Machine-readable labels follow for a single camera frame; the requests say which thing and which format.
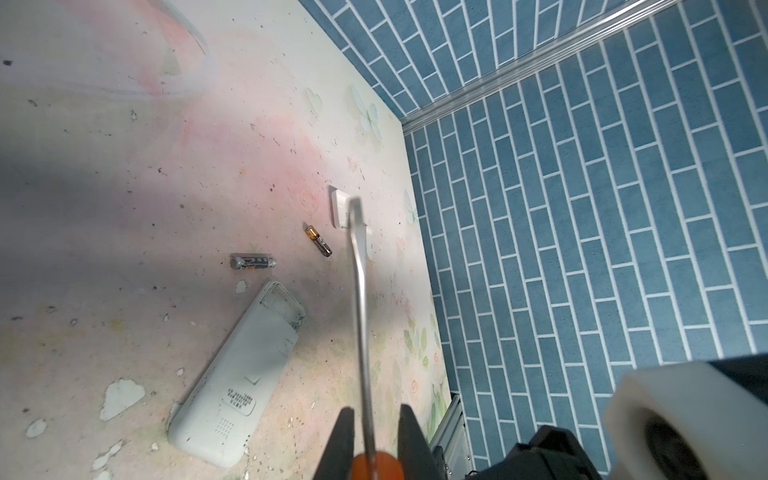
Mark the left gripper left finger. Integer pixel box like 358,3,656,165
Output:
313,407,355,480

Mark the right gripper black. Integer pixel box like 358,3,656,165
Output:
467,425,601,480

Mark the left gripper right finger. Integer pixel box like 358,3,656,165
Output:
397,404,442,480

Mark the orange black screwdriver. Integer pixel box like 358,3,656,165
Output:
348,197,404,479

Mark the grey white remote control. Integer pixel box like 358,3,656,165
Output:
168,281,305,468

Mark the black AA battery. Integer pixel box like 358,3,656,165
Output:
304,225,332,258
230,254,277,270

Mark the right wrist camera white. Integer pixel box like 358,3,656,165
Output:
603,354,767,479

